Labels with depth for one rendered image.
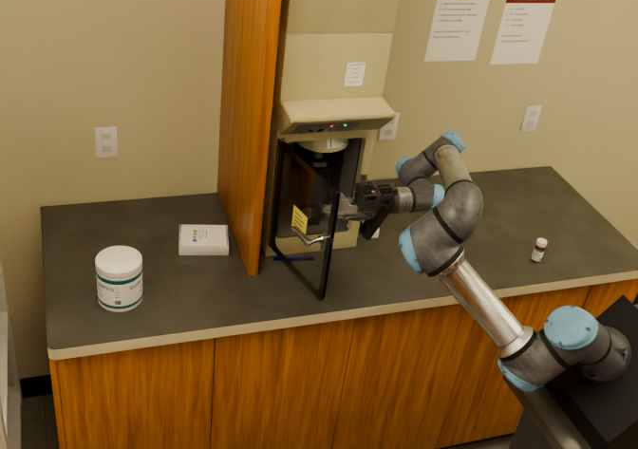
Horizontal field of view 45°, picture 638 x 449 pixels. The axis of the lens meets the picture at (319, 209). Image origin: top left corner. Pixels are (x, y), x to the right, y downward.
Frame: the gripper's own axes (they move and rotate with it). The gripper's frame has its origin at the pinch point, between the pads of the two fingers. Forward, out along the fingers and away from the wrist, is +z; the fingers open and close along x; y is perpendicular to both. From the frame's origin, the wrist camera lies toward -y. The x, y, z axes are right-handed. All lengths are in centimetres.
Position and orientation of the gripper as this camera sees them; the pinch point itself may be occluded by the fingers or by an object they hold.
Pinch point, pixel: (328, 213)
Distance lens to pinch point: 216.3
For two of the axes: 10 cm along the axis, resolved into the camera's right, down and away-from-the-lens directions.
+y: 1.1, -8.2, -5.6
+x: 3.1, 5.6, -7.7
